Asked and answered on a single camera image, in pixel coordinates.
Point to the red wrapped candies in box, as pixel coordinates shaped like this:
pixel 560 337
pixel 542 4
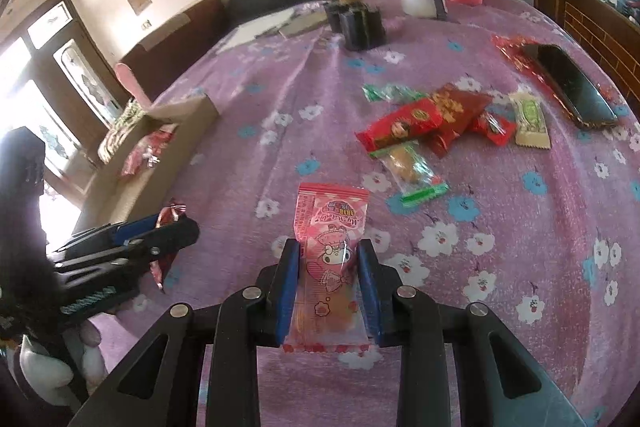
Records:
pixel 147 152

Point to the cream and green snack packet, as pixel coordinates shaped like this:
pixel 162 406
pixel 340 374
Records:
pixel 530 122

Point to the patterned cushion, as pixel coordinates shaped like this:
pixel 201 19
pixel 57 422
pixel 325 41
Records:
pixel 122 129

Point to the brown sofa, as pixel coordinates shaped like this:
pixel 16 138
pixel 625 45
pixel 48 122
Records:
pixel 170 42

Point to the black smartphone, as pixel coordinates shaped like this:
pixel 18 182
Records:
pixel 570 84

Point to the brown cardboard box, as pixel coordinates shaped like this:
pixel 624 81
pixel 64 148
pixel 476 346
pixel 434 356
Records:
pixel 150 167

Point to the purple floral printed blanket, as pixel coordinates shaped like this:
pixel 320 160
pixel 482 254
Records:
pixel 500 232

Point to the small red snack packet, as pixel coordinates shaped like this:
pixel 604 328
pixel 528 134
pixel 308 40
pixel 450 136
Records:
pixel 492 129

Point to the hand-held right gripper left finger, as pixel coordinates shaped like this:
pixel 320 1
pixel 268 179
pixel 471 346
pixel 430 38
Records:
pixel 288 292

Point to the red and gold snack packet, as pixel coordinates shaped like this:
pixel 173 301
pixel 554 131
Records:
pixel 457 112

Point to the pink cartoon snack packet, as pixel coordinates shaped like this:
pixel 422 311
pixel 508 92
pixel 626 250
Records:
pixel 327 267

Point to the red patterned wrapper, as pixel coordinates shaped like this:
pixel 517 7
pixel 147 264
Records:
pixel 512 52

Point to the white paper sheets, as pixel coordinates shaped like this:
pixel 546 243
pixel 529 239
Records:
pixel 260 27

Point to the clear green-edged bread packet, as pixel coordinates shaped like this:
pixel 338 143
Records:
pixel 412 172

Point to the red foil candy packet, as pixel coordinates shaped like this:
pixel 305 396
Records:
pixel 167 257

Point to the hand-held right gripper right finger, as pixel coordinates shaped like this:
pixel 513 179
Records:
pixel 369 292

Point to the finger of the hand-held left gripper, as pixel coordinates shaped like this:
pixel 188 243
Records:
pixel 135 229
pixel 170 237

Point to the large red snack packet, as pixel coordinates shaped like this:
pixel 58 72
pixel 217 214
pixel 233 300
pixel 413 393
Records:
pixel 400 124

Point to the black ribbed holder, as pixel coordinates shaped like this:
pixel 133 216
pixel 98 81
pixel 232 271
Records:
pixel 357 24

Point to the person's left hand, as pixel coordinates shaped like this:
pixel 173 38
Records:
pixel 45 367

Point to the glass panel door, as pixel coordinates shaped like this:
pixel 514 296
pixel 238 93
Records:
pixel 55 72

